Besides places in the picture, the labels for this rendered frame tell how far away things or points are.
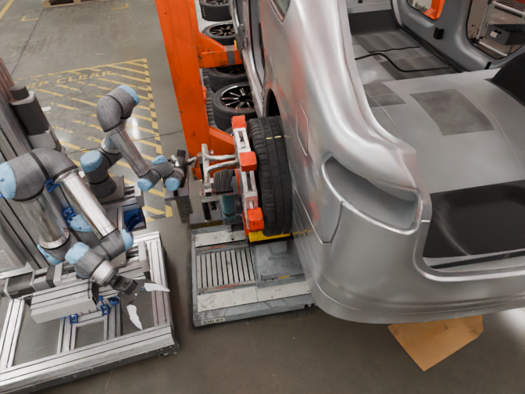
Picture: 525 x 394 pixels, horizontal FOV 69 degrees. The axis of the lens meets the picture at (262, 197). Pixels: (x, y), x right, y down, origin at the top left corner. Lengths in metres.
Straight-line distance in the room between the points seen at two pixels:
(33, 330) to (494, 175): 2.69
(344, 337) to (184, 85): 1.78
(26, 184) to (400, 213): 1.24
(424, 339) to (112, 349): 1.80
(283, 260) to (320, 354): 0.60
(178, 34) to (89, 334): 1.74
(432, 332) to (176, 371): 1.53
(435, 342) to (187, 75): 2.13
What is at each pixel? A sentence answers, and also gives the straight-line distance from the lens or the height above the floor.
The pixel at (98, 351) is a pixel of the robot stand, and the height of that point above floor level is 0.23.
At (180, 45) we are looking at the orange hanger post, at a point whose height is 1.45.
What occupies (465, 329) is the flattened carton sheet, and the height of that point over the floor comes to 0.01.
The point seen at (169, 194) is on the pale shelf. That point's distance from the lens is 2.78.
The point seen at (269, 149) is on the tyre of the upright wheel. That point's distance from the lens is 1.85.
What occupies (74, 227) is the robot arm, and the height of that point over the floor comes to 1.05.
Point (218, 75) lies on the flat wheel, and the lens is 4.24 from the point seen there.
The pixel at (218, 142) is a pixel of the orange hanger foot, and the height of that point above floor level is 0.79.
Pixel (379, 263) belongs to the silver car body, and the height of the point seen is 1.24.
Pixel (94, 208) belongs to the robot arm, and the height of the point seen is 1.26.
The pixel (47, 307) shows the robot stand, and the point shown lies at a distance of 2.04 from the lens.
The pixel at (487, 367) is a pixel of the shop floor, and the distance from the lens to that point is 2.66.
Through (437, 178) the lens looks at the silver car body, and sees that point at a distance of 2.15.
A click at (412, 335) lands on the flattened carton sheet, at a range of 2.60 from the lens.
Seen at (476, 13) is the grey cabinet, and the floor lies 0.44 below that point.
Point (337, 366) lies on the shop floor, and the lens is 2.43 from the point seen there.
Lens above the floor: 2.20
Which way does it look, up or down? 42 degrees down
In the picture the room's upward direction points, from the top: 4 degrees counter-clockwise
